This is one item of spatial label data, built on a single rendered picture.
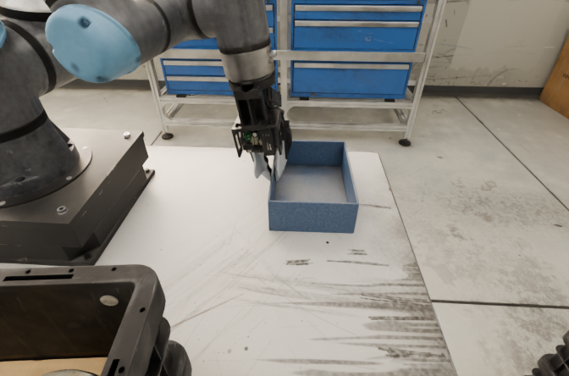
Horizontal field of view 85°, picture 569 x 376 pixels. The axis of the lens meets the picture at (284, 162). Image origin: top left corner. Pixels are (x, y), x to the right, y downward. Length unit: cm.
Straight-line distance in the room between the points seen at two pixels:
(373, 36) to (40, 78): 167
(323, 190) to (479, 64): 270
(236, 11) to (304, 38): 150
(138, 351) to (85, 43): 27
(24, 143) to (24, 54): 13
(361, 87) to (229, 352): 178
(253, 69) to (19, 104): 33
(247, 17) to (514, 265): 151
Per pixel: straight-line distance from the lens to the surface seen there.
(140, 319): 23
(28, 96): 59
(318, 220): 54
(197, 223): 60
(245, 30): 44
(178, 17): 46
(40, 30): 63
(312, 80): 199
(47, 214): 56
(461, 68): 317
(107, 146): 67
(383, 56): 196
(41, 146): 60
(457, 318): 141
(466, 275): 155
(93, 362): 34
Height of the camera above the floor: 111
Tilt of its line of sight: 35 degrees down
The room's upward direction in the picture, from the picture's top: straight up
